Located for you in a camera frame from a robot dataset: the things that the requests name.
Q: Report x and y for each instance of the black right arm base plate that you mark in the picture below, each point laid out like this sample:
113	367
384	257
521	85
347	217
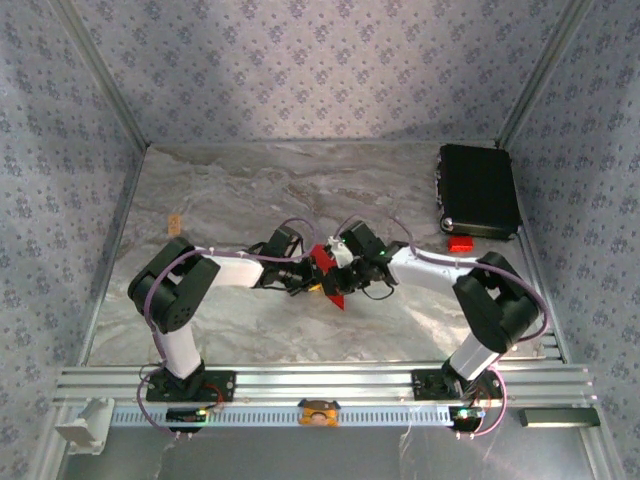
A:
430	385

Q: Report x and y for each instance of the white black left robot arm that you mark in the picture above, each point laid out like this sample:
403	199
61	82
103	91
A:
175	295

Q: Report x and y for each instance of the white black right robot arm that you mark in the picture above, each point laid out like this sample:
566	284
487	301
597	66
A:
495	310

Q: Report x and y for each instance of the small red block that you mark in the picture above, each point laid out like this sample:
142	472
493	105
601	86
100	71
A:
461	244

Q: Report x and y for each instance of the black flat bar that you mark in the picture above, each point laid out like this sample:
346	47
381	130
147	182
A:
557	417

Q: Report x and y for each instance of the aluminium frame post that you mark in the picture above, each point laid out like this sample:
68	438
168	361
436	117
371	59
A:
100	75
545	75

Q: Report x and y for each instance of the red paper sheet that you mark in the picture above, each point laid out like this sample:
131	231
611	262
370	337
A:
322	257

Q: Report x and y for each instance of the small orange tag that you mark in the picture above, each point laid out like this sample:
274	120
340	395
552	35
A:
173	225

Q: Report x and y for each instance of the white plastic bracket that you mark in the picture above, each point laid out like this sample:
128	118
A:
82	425

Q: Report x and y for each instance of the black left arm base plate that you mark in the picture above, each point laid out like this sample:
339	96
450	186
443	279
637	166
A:
222	387

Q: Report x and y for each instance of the small circuit board with LED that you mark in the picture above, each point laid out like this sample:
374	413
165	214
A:
465	416
185	415

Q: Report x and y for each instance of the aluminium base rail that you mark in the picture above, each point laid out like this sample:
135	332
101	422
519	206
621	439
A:
325	382

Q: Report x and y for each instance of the black hard case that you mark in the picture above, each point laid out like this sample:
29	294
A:
477	190

